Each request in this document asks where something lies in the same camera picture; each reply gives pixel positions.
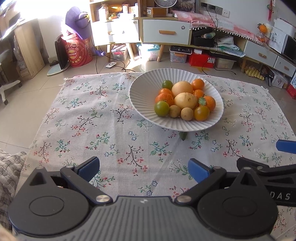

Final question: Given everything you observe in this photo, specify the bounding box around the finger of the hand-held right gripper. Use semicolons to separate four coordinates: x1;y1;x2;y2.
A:
237;157;296;206
276;140;296;154

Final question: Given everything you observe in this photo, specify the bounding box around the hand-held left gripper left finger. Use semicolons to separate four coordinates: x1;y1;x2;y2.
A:
29;156;114;205

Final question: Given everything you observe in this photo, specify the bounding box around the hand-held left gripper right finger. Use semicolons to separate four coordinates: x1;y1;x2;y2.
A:
174;159;259;205

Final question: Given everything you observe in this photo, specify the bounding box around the orange-green mandarin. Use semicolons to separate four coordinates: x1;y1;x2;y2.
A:
194;105;210;121

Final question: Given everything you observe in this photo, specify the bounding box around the brown longan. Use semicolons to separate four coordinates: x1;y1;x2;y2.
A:
180;107;193;121
169;105;181;118

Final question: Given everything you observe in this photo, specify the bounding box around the orange mandarin with leaf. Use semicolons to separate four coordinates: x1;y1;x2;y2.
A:
198;95;216;112

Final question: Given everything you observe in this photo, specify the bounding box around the yellow pear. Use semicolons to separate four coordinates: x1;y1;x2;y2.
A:
174;92;198;110
171;81;193;96

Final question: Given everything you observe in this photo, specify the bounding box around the bumpy orange mandarin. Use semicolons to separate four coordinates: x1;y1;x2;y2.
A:
155;88;174;107

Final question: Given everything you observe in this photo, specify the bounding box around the white ribbed bowl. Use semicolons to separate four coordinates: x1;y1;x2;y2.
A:
129;68;224;132

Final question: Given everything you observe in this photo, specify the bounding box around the floral tablecloth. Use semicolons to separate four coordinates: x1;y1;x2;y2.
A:
13;72;296;241

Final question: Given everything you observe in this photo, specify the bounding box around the red carton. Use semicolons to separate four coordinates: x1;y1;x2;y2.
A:
285;84;296;100

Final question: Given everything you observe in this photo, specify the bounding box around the white printed carton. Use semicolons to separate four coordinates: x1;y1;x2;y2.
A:
274;74;289;89

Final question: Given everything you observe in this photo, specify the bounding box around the grey quilted blanket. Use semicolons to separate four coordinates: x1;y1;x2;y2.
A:
0;148;28;232

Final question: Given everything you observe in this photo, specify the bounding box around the yellow egg tray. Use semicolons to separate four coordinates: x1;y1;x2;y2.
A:
242;64;265;80

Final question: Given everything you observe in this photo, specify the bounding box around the low console with white drawers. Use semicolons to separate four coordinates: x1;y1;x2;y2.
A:
240;35;293;78

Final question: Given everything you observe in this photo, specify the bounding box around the black microwave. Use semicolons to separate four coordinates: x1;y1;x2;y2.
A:
282;35;296;61

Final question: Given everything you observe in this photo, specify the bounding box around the light blue oval base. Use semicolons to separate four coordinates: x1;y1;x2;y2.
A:
47;64;70;76

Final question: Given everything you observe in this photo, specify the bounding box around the clear storage bin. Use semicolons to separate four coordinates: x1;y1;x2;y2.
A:
139;44;160;62
111;44;128;61
215;57;236;69

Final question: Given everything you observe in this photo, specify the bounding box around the white drawing poster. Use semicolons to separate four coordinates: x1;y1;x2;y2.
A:
268;25;288;54

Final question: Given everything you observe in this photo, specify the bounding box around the red box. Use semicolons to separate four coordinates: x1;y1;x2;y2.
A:
188;53;216;69

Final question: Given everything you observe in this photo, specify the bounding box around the white office chair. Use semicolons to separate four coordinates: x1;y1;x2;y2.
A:
0;50;22;105

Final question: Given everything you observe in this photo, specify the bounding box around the red printed bucket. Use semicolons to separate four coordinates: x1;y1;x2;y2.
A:
62;34;93;67

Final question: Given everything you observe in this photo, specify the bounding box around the black upright panel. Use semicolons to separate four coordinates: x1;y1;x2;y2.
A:
54;37;68;71

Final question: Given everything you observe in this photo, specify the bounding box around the clear bin with black lid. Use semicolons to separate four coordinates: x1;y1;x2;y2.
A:
169;45;192;63

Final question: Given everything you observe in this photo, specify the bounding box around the stack of papers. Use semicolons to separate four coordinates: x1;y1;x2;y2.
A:
214;36;245;57

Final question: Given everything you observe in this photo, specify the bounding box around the orange fruit ornament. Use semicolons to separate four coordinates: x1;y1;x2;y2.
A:
257;23;269;43

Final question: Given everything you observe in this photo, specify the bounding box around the black storage box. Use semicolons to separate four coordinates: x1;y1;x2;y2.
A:
192;28;215;47

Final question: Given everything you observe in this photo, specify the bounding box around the wooden side cabinet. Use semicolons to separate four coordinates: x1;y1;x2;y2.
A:
13;19;45;78

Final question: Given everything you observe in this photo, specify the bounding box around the wooden shelf with white drawers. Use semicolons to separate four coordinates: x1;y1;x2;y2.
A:
89;0;141;62

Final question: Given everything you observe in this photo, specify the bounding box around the purple plush toy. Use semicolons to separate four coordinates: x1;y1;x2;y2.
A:
61;6;92;40

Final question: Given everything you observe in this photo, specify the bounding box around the pink cloth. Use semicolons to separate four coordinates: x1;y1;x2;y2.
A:
171;9;262;42

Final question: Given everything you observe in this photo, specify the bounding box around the white drawer cabinet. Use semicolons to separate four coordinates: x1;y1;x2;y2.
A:
140;16;192;62

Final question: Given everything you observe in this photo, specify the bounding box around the cardboard box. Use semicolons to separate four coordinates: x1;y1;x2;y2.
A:
146;7;167;18

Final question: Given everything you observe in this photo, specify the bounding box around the white desk fan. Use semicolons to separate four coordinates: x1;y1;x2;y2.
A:
154;0;177;8

